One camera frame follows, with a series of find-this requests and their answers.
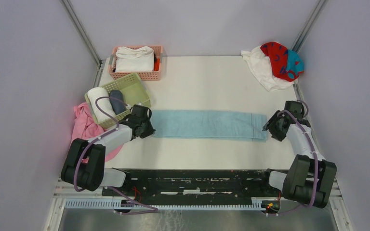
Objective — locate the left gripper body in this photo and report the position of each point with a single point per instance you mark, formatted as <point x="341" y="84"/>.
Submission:
<point x="143" y="123"/>

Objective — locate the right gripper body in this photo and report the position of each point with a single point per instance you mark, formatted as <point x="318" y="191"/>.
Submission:
<point x="277" y="132"/>

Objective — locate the light blue towel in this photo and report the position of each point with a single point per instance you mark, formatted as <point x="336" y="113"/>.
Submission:
<point x="209" y="124"/>

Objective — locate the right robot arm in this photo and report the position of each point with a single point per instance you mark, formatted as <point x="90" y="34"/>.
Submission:
<point x="310" y="178"/>

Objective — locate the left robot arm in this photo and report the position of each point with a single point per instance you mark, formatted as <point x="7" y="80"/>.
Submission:
<point x="84" y="166"/>

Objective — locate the rolled dark blue towel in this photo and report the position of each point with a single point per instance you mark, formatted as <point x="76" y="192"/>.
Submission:
<point x="117" y="101"/>

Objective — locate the green plastic basket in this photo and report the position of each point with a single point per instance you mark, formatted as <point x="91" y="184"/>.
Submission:
<point x="133" y="91"/>

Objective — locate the rolled white towel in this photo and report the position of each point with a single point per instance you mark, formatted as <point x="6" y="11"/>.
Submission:
<point x="104" y="104"/>

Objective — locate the pink plastic basket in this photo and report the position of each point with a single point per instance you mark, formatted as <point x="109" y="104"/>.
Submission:
<point x="154" y="75"/>

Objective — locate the red and teal patterned towel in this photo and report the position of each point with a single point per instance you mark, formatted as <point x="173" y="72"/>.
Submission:
<point x="286" y="64"/>

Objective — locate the pink towel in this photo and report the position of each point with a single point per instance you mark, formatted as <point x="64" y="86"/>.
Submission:
<point x="84" y="125"/>

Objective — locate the white crumpled towel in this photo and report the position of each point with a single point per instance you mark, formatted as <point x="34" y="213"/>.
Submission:
<point x="260" y="67"/>

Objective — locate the folded white towel in basket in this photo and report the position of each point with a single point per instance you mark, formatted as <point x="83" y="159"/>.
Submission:
<point x="134" y="60"/>

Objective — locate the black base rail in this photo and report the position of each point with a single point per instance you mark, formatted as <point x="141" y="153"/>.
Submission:
<point x="198" y="187"/>

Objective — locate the white cable duct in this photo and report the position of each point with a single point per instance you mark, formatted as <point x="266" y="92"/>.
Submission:
<point x="255" y="205"/>

